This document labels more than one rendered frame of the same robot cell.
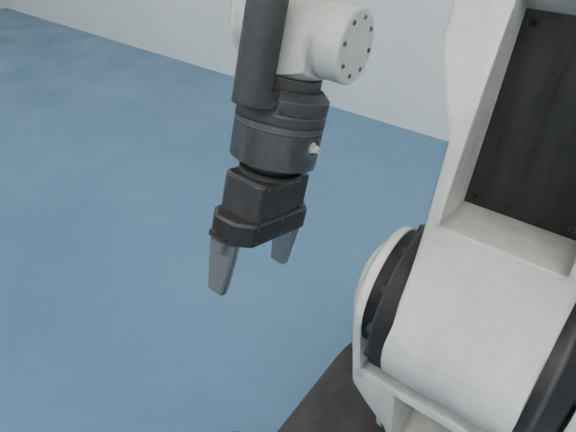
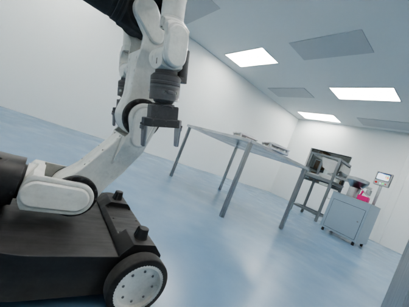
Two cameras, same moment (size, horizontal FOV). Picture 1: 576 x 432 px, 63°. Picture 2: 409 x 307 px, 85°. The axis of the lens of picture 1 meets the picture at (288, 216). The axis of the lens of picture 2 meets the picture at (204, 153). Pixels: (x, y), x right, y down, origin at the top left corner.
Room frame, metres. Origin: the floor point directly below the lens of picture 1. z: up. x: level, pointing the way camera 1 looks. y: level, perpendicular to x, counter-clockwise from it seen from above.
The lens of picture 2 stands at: (1.01, 0.37, 0.59)
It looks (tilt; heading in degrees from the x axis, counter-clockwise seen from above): 1 degrees down; 196
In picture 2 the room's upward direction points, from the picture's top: 22 degrees clockwise
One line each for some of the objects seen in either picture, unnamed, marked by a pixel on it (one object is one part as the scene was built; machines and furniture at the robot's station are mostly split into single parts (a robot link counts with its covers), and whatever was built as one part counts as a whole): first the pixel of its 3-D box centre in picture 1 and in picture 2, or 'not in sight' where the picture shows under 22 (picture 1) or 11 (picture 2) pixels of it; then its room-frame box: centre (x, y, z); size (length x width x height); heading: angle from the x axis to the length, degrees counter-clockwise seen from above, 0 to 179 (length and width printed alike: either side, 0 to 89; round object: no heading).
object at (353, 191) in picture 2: not in sight; (358, 189); (-3.83, 1.98, 0.95); 0.49 x 0.36 x 0.38; 53
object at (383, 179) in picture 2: not in sight; (378, 189); (-3.75, 2.24, 1.07); 0.23 x 0.10 x 0.62; 53
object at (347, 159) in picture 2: not in sight; (325, 168); (-6.98, 1.95, 1.43); 1.32 x 0.01 x 1.11; 53
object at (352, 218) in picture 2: not in sight; (349, 218); (-3.76, 1.99, 0.38); 0.63 x 0.57 x 0.76; 53
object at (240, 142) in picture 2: not in sight; (241, 145); (-2.18, -0.10, 0.84); 1.50 x 1.10 x 0.04; 49
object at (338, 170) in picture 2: not in sight; (327, 190); (-4.64, 1.70, 0.75); 1.43 x 1.06 x 1.50; 53
